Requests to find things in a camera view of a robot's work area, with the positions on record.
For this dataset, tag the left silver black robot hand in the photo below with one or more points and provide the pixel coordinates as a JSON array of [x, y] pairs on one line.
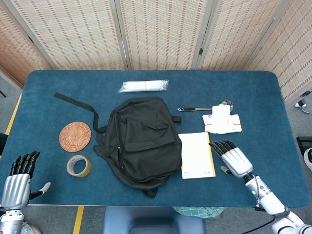
[[15, 190]]

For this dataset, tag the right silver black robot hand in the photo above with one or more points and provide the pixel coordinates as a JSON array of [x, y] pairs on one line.
[[236, 162]]

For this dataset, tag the yellow white notebook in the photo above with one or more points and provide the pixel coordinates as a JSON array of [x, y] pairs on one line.
[[195, 156]]

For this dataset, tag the black fabric backpack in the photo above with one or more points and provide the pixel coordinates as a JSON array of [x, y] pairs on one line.
[[146, 143]]

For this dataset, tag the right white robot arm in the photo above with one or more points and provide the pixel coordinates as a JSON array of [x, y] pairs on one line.
[[270, 201]]

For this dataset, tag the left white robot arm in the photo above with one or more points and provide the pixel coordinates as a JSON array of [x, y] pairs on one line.
[[11, 220]]

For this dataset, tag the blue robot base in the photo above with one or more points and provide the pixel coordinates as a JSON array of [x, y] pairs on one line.
[[151, 220]]

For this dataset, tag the white red-printed wipes pack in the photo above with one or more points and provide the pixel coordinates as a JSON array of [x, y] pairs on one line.
[[231, 125]]

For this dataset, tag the green checkered cloth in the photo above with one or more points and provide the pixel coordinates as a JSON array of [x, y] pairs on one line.
[[197, 212]]

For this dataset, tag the black floor box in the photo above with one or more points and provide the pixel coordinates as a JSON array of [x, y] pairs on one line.
[[304, 143]]

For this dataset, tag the yellowish packing tape roll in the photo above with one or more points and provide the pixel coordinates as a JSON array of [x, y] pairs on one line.
[[87, 168]]

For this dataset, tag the round woven rattan coaster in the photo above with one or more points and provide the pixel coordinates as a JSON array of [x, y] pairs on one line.
[[75, 137]]

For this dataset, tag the clear pack of white straws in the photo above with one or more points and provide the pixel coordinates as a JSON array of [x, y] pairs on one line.
[[143, 85]]

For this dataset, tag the bamboo folding screen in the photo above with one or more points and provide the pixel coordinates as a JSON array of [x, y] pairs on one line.
[[158, 34]]

